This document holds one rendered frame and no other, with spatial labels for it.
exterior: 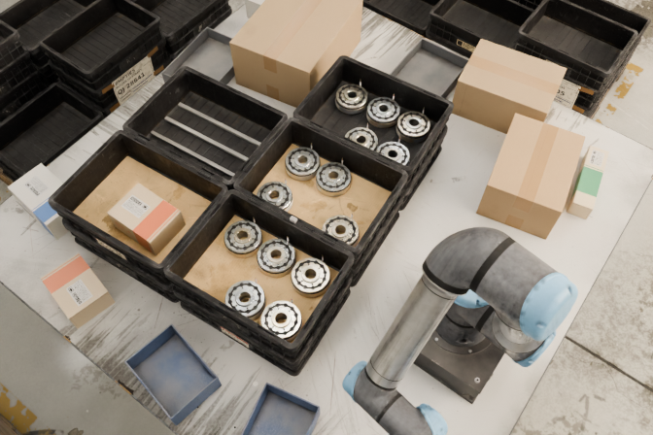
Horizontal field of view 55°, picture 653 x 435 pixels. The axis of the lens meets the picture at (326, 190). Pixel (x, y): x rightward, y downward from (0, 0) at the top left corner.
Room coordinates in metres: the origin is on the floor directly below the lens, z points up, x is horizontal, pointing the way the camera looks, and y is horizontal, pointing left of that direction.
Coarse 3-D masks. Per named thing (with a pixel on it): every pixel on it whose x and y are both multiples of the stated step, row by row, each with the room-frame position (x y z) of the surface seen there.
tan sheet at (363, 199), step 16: (320, 160) 1.12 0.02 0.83; (272, 176) 1.06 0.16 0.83; (288, 176) 1.06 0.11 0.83; (352, 176) 1.06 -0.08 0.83; (256, 192) 1.00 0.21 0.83; (304, 192) 1.01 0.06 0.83; (320, 192) 1.01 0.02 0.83; (352, 192) 1.01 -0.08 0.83; (368, 192) 1.01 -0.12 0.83; (384, 192) 1.01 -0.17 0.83; (304, 208) 0.95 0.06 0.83; (320, 208) 0.95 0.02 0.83; (336, 208) 0.95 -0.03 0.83; (352, 208) 0.95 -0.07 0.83; (368, 208) 0.95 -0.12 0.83; (320, 224) 0.90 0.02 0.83; (368, 224) 0.90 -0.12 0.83
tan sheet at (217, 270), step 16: (208, 256) 0.79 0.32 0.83; (224, 256) 0.79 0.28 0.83; (256, 256) 0.80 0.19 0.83; (304, 256) 0.80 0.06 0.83; (192, 272) 0.75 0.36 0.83; (208, 272) 0.75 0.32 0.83; (224, 272) 0.75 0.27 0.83; (240, 272) 0.75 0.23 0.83; (256, 272) 0.75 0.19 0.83; (336, 272) 0.75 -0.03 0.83; (208, 288) 0.70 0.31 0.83; (224, 288) 0.70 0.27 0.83; (272, 288) 0.70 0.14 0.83; (288, 288) 0.70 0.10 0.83; (304, 304) 0.66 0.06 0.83; (256, 320) 0.61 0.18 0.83; (304, 320) 0.61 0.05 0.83
